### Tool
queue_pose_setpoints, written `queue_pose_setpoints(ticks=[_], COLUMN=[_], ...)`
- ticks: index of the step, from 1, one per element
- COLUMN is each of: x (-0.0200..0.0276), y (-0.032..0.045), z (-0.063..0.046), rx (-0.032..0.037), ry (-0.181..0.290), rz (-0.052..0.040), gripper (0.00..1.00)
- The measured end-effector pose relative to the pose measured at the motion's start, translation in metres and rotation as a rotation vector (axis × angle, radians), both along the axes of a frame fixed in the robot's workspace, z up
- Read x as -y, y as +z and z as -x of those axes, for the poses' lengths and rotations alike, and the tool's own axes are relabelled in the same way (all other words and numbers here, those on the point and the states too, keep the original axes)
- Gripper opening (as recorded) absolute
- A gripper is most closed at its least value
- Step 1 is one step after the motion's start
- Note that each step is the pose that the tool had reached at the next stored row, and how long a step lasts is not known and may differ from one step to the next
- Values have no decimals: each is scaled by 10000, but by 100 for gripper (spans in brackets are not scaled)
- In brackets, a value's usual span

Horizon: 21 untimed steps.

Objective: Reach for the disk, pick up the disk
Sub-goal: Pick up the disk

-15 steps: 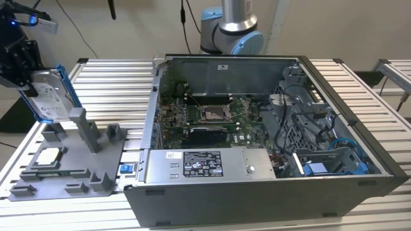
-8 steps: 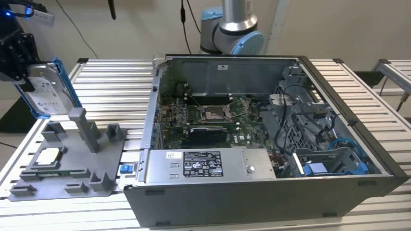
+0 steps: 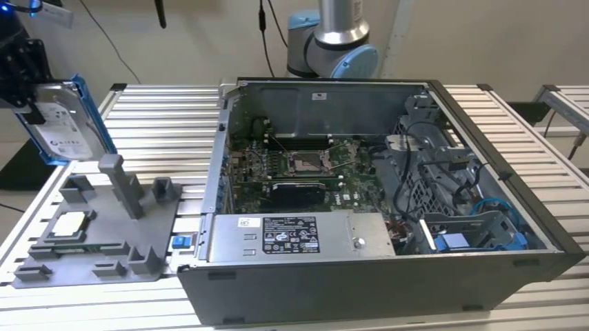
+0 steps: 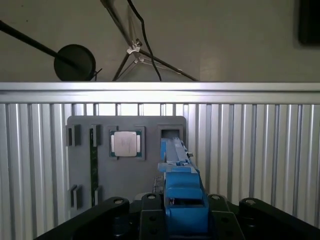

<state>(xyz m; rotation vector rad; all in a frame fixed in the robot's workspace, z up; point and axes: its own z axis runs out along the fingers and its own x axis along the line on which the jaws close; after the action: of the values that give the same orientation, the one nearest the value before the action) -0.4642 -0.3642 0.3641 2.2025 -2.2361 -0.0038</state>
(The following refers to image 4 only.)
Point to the black stand round base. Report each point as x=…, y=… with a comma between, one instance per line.
x=82, y=57

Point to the green RAM stick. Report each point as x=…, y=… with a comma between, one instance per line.
x=94, y=162

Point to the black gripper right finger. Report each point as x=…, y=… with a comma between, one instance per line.
x=222, y=220

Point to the hard disk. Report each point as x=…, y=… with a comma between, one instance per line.
x=182, y=180

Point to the grey parts rack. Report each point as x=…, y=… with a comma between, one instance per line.
x=125, y=175

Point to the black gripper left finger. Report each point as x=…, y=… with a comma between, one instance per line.
x=152, y=220

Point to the dark rectangular panel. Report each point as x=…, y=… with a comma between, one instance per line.
x=310, y=22

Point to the silver CPU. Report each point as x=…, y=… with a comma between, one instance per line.
x=125, y=143

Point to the silver tripod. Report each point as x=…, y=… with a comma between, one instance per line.
x=132, y=47

